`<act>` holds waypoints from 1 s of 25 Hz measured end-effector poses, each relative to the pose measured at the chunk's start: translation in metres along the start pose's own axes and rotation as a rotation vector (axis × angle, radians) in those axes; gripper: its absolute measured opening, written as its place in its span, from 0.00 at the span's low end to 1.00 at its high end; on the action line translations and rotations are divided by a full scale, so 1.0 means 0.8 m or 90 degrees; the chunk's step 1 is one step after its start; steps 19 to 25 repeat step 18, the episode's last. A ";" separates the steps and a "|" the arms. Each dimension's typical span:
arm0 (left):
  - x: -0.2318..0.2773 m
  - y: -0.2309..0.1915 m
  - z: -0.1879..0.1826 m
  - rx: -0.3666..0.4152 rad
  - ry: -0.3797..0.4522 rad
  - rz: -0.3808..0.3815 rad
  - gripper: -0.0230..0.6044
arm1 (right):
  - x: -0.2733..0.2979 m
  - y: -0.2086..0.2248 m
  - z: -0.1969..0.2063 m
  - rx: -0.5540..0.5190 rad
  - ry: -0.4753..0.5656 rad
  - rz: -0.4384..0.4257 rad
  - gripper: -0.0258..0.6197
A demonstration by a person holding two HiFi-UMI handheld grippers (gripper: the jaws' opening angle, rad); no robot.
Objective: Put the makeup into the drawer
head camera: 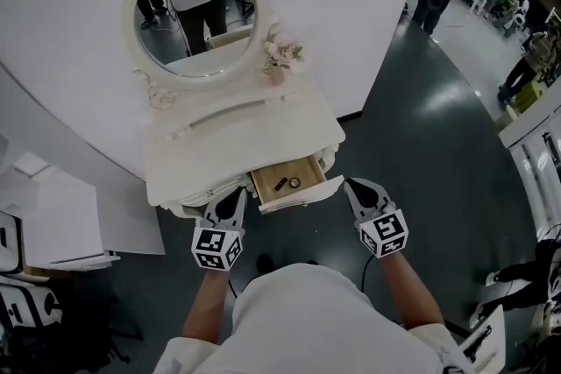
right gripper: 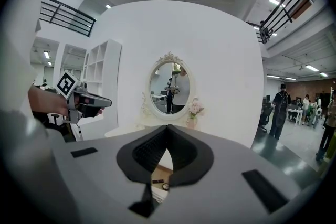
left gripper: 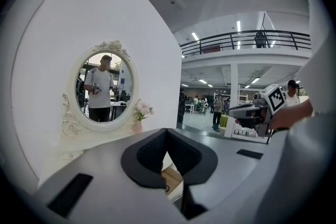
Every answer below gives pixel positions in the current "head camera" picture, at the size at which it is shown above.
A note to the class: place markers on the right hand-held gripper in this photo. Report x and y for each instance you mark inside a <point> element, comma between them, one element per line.
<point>385,234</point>

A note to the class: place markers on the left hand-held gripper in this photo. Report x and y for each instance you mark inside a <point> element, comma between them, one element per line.
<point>217,247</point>

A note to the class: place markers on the wooden large drawer white front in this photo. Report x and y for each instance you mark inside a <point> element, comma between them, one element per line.
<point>271,195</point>

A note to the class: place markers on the small black lipstick tube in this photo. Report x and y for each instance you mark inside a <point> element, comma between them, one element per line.
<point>281,183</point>

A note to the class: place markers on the person's left forearm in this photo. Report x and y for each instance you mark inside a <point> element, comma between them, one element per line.
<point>208,306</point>

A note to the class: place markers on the person's right forearm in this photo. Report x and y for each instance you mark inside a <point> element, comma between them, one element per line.
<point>407,293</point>

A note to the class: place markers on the cream vanity dressing table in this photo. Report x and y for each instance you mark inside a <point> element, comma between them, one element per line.
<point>245,136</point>

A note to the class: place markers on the person's left black shoe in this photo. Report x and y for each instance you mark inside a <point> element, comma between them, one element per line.
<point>265,263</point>

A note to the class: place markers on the person's black shoe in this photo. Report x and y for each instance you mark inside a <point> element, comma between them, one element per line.
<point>312,263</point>
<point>265,263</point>

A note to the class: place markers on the person's right black shoe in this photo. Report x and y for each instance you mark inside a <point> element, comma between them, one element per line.
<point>312,263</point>

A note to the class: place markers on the person's white shirt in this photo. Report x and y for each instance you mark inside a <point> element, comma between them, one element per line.
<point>307,319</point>

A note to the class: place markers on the white flat cabinet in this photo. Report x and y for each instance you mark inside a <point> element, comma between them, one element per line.
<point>87,214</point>

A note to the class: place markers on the pink vase with flowers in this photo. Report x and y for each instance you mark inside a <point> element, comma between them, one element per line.
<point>280,52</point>

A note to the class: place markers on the white shelving rack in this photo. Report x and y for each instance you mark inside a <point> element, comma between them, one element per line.
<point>534,171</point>

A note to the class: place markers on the black device on board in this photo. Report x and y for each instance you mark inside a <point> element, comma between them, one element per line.
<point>475,341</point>

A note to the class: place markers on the white table board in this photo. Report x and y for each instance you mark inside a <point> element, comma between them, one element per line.
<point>493,346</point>

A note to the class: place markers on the green stool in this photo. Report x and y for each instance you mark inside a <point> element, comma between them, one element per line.
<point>530,94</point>

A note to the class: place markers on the oval white-framed mirror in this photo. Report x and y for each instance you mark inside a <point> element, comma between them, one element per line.
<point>197,13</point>

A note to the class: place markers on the white and black robot unit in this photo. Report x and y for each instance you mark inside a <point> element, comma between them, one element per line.
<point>26,302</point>

